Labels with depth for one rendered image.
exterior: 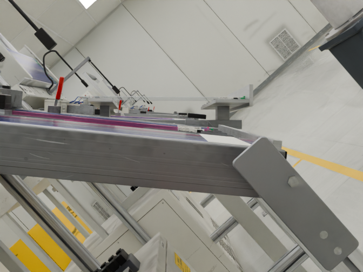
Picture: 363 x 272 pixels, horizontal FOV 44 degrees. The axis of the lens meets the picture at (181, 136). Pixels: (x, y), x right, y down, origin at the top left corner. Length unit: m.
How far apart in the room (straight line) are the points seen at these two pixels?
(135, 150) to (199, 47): 8.21
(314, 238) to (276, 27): 8.52
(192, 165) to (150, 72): 8.14
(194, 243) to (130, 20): 7.08
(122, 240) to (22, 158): 1.54
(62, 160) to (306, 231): 0.30
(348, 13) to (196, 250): 1.24
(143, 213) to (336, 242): 1.56
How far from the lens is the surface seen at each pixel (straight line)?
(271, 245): 1.55
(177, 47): 8.72
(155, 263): 1.04
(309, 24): 9.18
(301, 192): 0.53
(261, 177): 0.52
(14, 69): 2.23
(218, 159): 0.55
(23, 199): 1.34
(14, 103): 1.21
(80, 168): 0.56
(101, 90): 5.57
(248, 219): 1.51
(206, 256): 2.11
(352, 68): 1.38
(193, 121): 1.23
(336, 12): 1.32
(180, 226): 2.06
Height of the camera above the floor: 0.85
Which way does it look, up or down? 3 degrees down
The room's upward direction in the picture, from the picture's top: 42 degrees counter-clockwise
